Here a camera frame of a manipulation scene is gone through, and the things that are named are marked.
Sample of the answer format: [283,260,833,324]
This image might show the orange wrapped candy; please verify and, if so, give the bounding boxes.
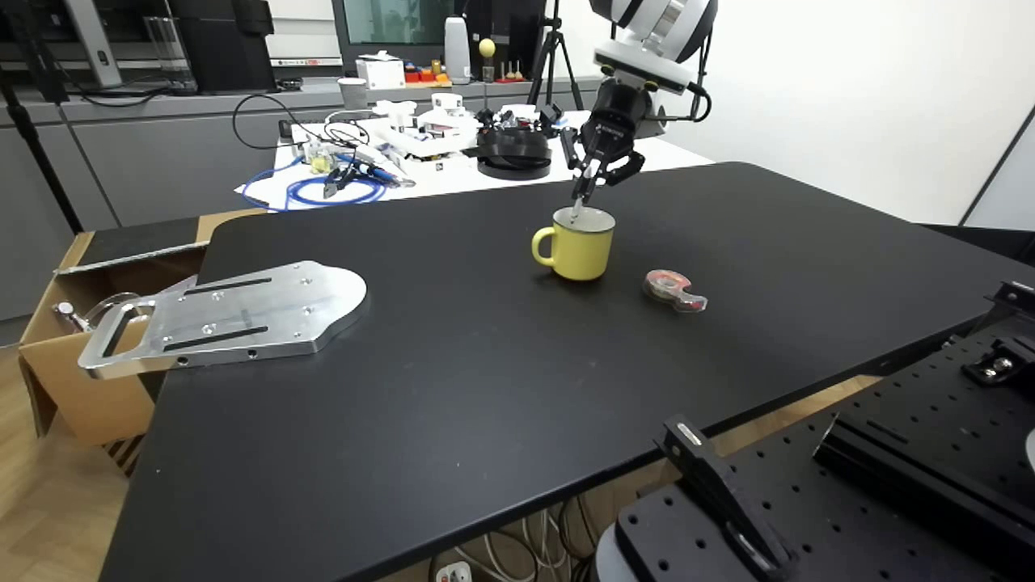
[644,265,711,317]

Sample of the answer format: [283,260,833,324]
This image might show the black mounting rail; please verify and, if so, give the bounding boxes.
[813,403,1035,570]

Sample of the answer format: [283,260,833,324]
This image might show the black perforated breadboard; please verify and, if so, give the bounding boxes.
[597,307,1035,582]

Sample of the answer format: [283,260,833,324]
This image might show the yellow mug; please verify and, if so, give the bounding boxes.
[526,201,620,289]

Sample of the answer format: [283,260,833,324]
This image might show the white cylinder speaker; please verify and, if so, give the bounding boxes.
[439,13,477,87]

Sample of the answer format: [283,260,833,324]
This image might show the black camera tripod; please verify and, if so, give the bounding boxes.
[525,0,589,112]

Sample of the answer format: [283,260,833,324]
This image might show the red small items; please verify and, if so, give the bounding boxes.
[400,59,451,87]

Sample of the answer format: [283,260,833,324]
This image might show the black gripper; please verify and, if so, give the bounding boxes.
[556,76,654,205]

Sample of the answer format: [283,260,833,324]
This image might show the black monitor with silver stand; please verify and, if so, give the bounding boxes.
[0,0,167,91]

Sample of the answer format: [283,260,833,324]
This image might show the small white box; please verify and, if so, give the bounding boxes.
[352,47,407,94]

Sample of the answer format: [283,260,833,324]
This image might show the white table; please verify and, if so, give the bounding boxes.
[233,98,717,216]

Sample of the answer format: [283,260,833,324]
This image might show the black headset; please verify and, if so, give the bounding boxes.
[473,104,556,180]

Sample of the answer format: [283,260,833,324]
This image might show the black table clamp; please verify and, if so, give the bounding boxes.
[962,275,1035,395]
[654,414,798,582]

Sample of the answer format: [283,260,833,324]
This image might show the white cables under table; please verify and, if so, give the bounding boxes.
[427,500,607,582]

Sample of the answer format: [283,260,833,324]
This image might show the black computer box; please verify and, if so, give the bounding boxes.
[167,0,283,98]

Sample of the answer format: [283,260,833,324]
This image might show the blue coiled cable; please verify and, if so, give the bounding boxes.
[283,159,394,212]

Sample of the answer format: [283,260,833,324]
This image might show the white electronics pile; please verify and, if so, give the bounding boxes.
[316,87,484,167]

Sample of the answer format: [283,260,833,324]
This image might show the large cardboard box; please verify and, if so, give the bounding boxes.
[18,208,269,445]

